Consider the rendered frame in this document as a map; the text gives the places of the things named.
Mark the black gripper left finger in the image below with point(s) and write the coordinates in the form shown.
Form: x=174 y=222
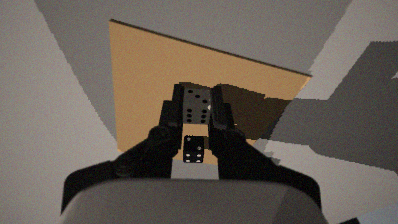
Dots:
x=147 y=159

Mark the black die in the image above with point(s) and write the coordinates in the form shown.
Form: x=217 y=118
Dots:
x=193 y=149

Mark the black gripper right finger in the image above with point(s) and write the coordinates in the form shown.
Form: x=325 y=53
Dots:
x=244 y=162

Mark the tan mat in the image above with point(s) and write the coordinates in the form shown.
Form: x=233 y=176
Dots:
x=146 y=65

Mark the white die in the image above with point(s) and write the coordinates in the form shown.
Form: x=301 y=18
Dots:
x=196 y=106

